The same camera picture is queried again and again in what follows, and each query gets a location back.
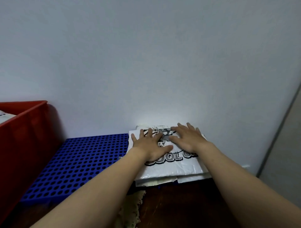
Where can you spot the person's right hand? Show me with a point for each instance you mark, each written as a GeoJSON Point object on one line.
{"type": "Point", "coordinates": [189, 141]}

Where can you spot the person's left hand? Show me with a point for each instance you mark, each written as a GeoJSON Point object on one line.
{"type": "Point", "coordinates": [149, 149]}

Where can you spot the person's left thumb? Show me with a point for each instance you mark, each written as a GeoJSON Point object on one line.
{"type": "Point", "coordinates": [166, 149]}

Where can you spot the person's left little finger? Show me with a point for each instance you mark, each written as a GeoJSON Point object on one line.
{"type": "Point", "coordinates": [134, 139]}

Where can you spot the person's right little finger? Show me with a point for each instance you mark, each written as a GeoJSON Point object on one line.
{"type": "Point", "coordinates": [198, 132]}

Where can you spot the person's right middle finger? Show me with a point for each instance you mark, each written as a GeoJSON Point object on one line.
{"type": "Point", "coordinates": [183, 126]}

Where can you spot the person's left middle finger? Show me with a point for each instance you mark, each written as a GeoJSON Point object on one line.
{"type": "Point", "coordinates": [149, 133]}

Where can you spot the person's right thumb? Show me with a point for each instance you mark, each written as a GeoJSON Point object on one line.
{"type": "Point", "coordinates": [174, 139]}

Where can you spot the white printed garment plastic packet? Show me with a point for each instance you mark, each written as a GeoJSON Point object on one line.
{"type": "Point", "coordinates": [174, 166]}

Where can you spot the person's right forearm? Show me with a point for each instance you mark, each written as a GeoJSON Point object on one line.
{"type": "Point", "coordinates": [242, 188]}

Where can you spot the person's left forearm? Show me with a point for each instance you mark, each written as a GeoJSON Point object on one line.
{"type": "Point", "coordinates": [98, 190]}

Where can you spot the blue perforated plastic mat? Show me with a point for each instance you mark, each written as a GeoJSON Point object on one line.
{"type": "Point", "coordinates": [80, 159]}

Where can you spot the cream lace cloth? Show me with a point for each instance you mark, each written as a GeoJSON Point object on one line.
{"type": "Point", "coordinates": [131, 209]}

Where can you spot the red plastic crate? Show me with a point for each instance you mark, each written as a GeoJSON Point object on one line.
{"type": "Point", "coordinates": [23, 150]}

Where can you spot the white packet with black print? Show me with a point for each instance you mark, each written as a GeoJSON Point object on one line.
{"type": "Point", "coordinates": [5, 116]}

